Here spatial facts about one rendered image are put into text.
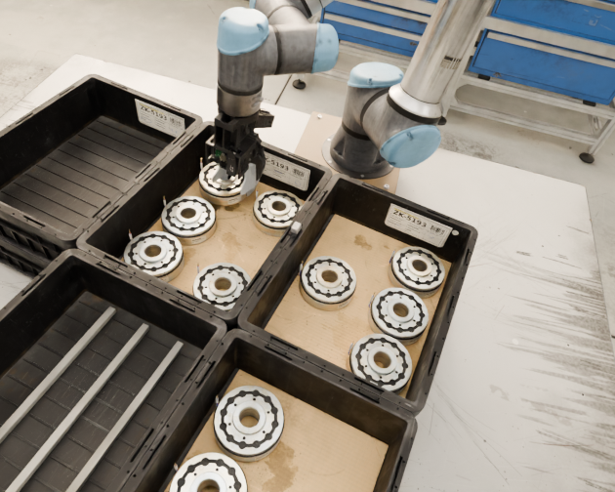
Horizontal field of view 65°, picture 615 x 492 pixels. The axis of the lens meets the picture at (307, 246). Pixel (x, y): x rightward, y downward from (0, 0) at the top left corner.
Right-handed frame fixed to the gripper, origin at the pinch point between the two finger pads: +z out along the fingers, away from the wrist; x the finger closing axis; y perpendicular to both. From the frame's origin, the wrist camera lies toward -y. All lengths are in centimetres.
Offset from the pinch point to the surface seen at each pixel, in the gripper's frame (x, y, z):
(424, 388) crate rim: 46, 28, -6
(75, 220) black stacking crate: -24.2, 20.8, 5.7
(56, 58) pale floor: -177, -117, 88
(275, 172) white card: 4.9, -6.7, -0.8
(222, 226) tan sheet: 1.0, 8.4, 4.5
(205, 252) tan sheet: 1.6, 15.5, 4.7
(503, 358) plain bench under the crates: 64, 1, 16
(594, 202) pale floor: 117, -162, 79
